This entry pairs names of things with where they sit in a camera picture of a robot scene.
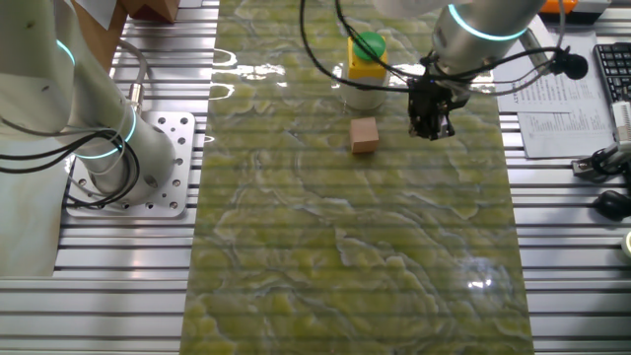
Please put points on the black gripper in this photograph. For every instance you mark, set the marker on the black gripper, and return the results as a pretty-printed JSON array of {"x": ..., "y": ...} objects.
[{"x": 429, "y": 98}]

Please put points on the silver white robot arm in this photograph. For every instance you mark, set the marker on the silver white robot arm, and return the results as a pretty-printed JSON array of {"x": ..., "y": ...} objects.
[{"x": 98, "y": 113}]

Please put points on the orange plastic object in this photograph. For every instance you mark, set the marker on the orange plastic object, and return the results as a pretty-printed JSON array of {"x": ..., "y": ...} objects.
[{"x": 557, "y": 5}]

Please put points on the small wooden cube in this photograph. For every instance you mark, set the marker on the small wooden cube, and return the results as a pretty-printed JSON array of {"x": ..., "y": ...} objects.
[{"x": 364, "y": 135}]

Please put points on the white tape roll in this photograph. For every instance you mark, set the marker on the white tape roll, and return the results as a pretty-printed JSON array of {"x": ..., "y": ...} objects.
[{"x": 362, "y": 96}]

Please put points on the yellow box with green button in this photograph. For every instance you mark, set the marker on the yellow box with green button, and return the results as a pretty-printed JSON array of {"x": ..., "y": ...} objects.
[{"x": 365, "y": 66}]

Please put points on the green marble pattern mat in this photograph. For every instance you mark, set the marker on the green marble pattern mat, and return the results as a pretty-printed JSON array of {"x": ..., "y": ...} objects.
[{"x": 345, "y": 246}]

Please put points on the black round knob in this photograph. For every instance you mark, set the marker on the black round knob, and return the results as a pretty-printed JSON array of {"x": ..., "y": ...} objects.
[{"x": 572, "y": 65}]

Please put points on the black keyboard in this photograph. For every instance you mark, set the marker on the black keyboard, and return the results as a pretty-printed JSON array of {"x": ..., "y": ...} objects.
[{"x": 615, "y": 69}]

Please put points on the brown maroon Costa paper bag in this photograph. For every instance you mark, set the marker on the brown maroon Costa paper bag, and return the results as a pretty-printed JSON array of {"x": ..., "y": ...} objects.
[{"x": 150, "y": 10}]

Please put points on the large brown cardboard board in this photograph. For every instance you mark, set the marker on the large brown cardboard board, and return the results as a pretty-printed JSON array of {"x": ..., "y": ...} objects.
[{"x": 101, "y": 42}]

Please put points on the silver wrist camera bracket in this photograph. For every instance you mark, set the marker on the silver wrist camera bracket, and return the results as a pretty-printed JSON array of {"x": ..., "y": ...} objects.
[{"x": 535, "y": 49}]

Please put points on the silver ribbed camera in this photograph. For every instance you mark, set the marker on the silver ribbed camera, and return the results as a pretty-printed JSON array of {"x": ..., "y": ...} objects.
[{"x": 622, "y": 120}]

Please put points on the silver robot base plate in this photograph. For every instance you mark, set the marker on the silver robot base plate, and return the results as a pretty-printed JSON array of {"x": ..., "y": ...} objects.
[{"x": 172, "y": 148}]

